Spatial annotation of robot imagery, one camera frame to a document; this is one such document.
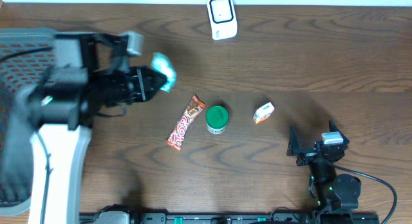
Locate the grey plastic basket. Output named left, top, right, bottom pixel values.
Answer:
left=1, top=28, right=56, bottom=217

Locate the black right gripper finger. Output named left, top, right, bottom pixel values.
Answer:
left=286, top=126, right=300, bottom=156
left=328, top=120, right=344, bottom=137

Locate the teal wet wipes pack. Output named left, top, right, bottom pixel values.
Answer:
left=151, top=52, right=177, bottom=93

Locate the orange Kleenex tissue pack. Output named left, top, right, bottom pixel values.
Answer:
left=253, top=102, right=275, bottom=124

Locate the white barcode scanner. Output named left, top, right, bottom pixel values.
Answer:
left=207, top=0, right=238, bottom=41

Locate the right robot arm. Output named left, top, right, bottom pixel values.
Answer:
left=286, top=121, right=361, bottom=223

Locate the red Top chocolate bar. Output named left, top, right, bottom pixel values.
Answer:
left=166, top=95, right=205, bottom=151

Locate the green lid jar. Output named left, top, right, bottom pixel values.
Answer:
left=206, top=106, right=229, bottom=135

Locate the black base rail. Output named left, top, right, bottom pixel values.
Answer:
left=79, top=205, right=379, bottom=224

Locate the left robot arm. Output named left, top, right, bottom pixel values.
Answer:
left=1, top=29, right=167, bottom=223

